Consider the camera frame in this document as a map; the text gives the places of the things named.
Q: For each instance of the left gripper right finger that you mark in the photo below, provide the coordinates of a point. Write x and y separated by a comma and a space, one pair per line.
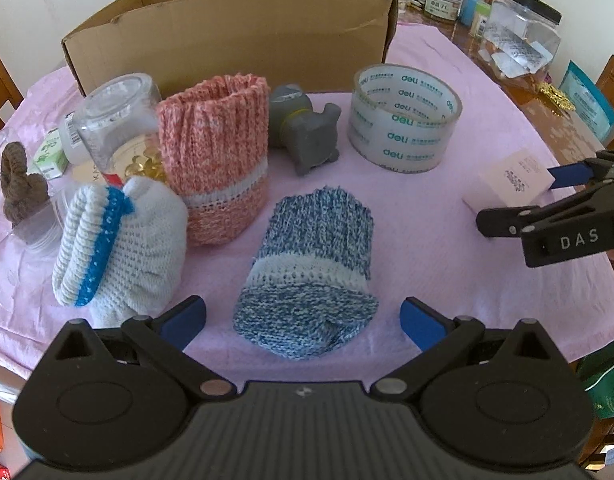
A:
444, 343

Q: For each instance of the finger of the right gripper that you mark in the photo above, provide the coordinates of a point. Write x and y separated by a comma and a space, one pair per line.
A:
590, 171
507, 222

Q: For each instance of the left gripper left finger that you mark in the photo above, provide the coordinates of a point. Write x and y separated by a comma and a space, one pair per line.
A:
161, 341

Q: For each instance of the pink cosmetic box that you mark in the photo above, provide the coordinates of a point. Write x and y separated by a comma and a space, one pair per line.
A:
517, 180

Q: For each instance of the green tissue pack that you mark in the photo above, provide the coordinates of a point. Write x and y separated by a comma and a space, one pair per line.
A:
49, 159

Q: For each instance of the clear capsule jar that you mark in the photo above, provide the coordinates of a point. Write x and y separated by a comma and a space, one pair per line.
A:
118, 125

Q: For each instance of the clear tape roll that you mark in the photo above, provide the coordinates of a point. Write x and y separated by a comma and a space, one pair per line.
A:
402, 118

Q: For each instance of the large black-lid plastic jar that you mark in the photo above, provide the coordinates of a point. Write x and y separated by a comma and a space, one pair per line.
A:
520, 41

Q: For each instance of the pink table cloth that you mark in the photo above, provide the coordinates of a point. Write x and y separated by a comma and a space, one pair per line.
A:
425, 244

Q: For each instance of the blue small container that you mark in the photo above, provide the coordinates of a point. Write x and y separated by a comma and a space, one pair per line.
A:
467, 12

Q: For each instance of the brown knitted item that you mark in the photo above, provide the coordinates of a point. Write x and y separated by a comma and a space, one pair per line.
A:
23, 193

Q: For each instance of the grey toy elephant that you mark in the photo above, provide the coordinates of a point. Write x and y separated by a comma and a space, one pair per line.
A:
309, 137

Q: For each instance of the small black-lid jar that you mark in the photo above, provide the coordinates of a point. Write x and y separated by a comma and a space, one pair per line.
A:
442, 10

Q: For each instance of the cardboard box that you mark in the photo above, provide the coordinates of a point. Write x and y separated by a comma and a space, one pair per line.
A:
318, 44

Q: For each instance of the gold chain trinket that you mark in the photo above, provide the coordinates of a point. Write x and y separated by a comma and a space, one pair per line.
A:
556, 96

